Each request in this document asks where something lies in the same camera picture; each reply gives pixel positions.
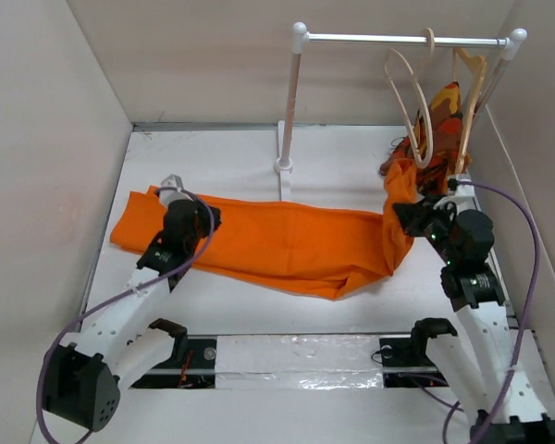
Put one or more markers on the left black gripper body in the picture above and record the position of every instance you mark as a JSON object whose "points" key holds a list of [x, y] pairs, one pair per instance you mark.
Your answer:
{"points": [[203, 222]]}

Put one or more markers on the orange trousers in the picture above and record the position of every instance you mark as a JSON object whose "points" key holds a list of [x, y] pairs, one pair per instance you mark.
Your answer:
{"points": [[308, 250]]}

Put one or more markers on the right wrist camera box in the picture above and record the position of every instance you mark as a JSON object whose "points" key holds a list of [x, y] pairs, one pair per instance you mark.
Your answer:
{"points": [[460, 192]]}

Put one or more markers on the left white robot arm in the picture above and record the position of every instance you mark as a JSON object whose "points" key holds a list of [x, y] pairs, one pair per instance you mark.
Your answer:
{"points": [[84, 373]]}

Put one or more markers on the white clothes rack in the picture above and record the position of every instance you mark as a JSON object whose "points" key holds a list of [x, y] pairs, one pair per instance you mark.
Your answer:
{"points": [[415, 53]]}

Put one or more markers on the tan wooden hanger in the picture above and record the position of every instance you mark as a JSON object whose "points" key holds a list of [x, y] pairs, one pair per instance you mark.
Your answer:
{"points": [[477, 66]]}

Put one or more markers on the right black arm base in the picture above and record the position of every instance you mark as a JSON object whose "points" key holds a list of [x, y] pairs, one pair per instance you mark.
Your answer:
{"points": [[403, 357]]}

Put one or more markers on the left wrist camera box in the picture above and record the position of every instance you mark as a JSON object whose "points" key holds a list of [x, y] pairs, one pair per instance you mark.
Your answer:
{"points": [[171, 190]]}

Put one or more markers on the camouflage orange garment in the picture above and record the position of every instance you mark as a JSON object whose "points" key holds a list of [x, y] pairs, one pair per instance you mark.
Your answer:
{"points": [[439, 139]]}

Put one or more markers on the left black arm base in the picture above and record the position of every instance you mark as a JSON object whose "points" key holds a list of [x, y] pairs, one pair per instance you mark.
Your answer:
{"points": [[191, 364]]}

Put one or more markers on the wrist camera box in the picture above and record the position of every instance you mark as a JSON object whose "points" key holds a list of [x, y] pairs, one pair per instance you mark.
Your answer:
{"points": [[171, 190], [460, 192]]}

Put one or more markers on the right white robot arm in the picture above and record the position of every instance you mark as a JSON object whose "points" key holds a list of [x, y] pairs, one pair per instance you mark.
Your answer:
{"points": [[479, 360]]}

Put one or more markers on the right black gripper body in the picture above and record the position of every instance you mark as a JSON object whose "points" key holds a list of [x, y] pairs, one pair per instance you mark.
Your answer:
{"points": [[437, 228]]}

